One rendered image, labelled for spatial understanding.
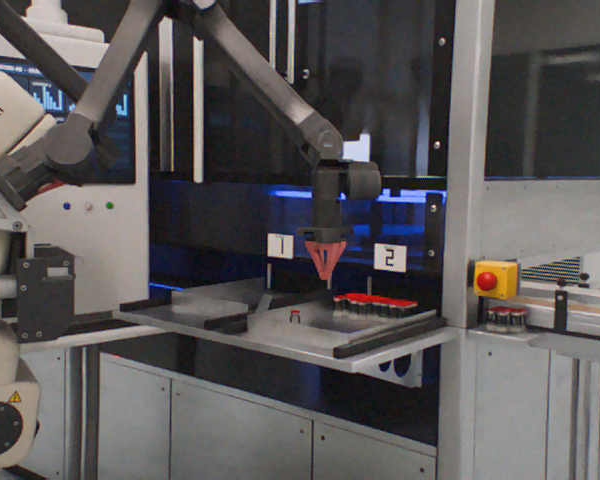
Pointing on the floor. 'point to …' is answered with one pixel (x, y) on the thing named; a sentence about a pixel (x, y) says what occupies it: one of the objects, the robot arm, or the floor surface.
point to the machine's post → (463, 234)
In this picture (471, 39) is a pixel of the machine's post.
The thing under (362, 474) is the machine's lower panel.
